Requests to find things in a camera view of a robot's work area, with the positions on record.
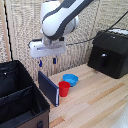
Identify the blue plastic bowl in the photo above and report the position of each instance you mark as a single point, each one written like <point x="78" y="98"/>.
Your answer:
<point x="71" y="79"/>

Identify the red plastic cup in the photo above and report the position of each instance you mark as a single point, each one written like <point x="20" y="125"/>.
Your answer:
<point x="64" y="89"/>

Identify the open black fabric case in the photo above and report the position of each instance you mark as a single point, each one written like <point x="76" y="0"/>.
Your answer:
<point x="16" y="100"/>

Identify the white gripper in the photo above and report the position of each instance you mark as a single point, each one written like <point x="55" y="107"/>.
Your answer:
<point x="46" y="49"/>

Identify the dark blue book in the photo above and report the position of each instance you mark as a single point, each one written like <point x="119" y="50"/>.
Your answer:
<point x="48" y="88"/>

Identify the beige woven folding screen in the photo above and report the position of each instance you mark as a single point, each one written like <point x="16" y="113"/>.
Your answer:
<point x="20" y="30"/>

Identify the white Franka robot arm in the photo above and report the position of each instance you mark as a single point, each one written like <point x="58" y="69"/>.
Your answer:
<point x="57" y="19"/>

